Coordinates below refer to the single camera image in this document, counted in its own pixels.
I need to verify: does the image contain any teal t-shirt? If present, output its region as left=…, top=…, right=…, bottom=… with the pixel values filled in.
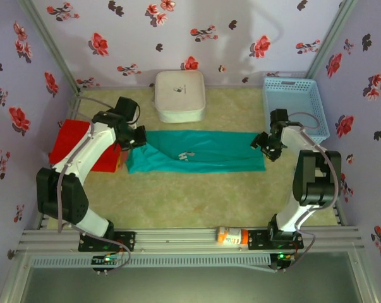
left=126, top=129, right=267, bottom=175

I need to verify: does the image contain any blue plastic basket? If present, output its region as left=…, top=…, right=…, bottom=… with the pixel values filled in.
left=261, top=75, right=330, bottom=146

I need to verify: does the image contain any red folded t-shirt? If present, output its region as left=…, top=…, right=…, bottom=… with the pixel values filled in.
left=47, top=119, right=121, bottom=173

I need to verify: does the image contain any white lidded plastic box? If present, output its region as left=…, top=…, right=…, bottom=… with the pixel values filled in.
left=151, top=69, right=207, bottom=124

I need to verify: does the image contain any orange pill bottle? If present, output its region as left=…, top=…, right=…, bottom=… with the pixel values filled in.
left=215, top=226, right=250, bottom=246

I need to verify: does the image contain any right circuit board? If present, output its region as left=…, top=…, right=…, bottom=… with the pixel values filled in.
left=270, top=251, right=297, bottom=272

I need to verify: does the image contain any circuit board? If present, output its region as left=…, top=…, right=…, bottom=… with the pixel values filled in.
left=270, top=251, right=297, bottom=272
left=92, top=254, right=121, bottom=273

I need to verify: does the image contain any left circuit board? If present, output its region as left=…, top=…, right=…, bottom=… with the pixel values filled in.
left=92, top=254, right=121, bottom=273

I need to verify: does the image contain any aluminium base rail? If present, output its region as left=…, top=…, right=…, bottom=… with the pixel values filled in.
left=18, top=227, right=361, bottom=253

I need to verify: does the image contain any aluminium corner post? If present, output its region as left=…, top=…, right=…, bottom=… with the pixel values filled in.
left=18, top=0, right=83, bottom=95
left=305, top=0, right=359, bottom=80

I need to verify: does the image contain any grey slotted cable duct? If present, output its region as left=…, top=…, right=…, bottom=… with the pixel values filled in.
left=30, top=254, right=272, bottom=269

